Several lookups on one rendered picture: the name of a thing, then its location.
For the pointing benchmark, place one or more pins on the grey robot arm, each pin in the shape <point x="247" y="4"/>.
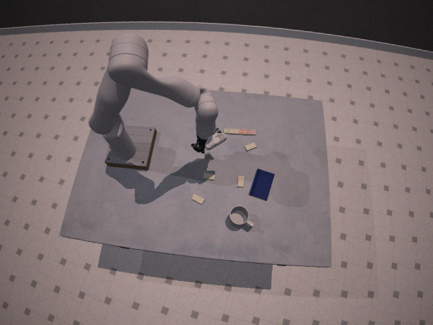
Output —
<point x="127" y="68"/>

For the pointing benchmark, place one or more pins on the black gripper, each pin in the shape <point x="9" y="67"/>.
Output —
<point x="201" y="143"/>

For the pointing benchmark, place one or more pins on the grey cup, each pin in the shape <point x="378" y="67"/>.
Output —
<point x="238" y="214"/>

